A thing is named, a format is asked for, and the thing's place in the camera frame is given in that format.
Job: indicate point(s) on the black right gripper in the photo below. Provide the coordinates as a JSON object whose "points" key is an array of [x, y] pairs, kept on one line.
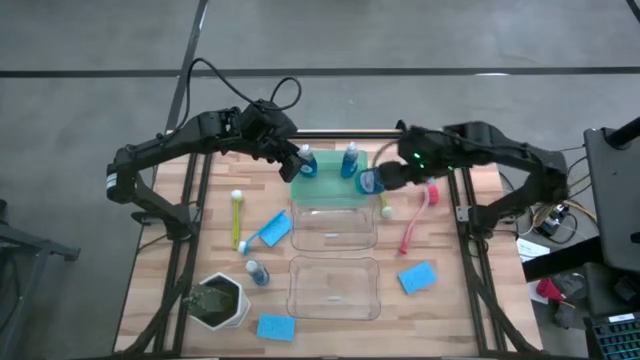
{"points": [[415, 174]]}

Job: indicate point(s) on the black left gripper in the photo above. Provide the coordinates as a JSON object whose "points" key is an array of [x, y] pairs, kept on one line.
{"points": [[272, 132]]}

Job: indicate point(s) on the blue dish soap bottle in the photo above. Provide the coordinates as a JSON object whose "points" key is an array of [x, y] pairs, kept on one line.
{"points": [[349, 162], [367, 182], [307, 165], [258, 274]]}

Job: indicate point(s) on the yellow-green dish brush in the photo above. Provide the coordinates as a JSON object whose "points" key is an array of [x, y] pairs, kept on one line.
{"points": [[386, 212], [236, 220]]}

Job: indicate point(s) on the red white dish brush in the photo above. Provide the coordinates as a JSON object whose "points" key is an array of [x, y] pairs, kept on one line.
{"points": [[415, 220]]}

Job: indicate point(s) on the blue sponge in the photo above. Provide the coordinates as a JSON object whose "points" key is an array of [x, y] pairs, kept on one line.
{"points": [[276, 229], [417, 277], [276, 327]]}

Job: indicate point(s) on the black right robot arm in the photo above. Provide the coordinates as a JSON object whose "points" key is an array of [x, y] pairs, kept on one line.
{"points": [[500, 145]]}

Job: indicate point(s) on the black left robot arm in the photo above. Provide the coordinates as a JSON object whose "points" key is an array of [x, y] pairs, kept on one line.
{"points": [[165, 142]]}

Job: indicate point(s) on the teal plastic bin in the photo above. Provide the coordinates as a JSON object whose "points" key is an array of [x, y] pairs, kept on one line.
{"points": [[327, 185]]}

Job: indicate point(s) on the clear plastic bin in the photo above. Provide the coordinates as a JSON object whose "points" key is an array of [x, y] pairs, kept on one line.
{"points": [[333, 225], [333, 287]]}

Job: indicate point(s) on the white hexagonal plant pot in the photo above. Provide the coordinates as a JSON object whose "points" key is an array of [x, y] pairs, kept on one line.
{"points": [[240, 310]]}

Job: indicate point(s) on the white paper sheet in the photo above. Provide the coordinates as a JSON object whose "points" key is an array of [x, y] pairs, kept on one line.
{"points": [[530, 248]]}

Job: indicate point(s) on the green cactus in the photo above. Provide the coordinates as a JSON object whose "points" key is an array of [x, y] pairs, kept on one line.
{"points": [[210, 300]]}

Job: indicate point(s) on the small black electronics box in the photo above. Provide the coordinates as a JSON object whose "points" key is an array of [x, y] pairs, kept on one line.
{"points": [[550, 225]]}

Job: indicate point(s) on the small red object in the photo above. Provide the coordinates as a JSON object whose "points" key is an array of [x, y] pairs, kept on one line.
{"points": [[547, 289]]}

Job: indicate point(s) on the grey metal stand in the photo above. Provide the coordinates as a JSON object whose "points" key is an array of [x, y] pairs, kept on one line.
{"points": [[35, 247]]}

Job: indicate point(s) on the black keyboard teal keys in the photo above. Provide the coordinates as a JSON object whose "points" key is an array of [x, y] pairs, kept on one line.
{"points": [[617, 337]]}

